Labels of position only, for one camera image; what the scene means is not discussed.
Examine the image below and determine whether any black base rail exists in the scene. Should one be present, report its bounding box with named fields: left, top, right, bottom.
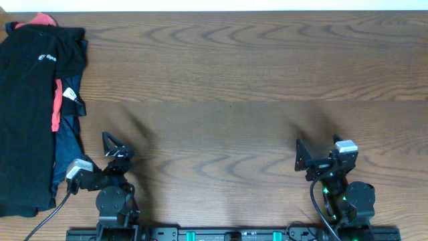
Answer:
left=65, top=226, right=401, bottom=241

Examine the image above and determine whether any black polo shirt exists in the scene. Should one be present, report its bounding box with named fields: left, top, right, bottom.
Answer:
left=1, top=23, right=87, bottom=218

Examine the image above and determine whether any red printed t-shirt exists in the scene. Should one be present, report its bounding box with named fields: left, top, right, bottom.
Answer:
left=15, top=12, right=63, bottom=132

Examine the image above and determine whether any navy blue t-shirt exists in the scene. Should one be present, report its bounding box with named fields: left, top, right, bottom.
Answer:
left=50, top=39, right=89, bottom=199

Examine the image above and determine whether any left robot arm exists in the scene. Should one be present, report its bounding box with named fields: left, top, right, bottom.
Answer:
left=78, top=131, right=140, bottom=240

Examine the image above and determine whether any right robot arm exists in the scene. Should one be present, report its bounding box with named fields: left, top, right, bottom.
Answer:
left=294, top=134, right=375, bottom=240

